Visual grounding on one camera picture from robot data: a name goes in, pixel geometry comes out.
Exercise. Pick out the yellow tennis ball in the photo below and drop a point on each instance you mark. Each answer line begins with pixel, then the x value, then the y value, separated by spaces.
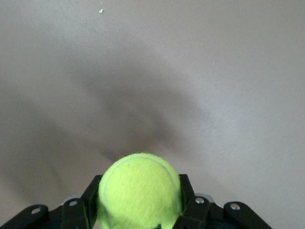
pixel 140 190

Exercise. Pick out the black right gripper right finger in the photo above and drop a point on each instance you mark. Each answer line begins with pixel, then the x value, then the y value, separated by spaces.
pixel 195 212

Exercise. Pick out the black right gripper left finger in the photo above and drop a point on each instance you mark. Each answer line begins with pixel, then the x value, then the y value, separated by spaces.
pixel 81 210

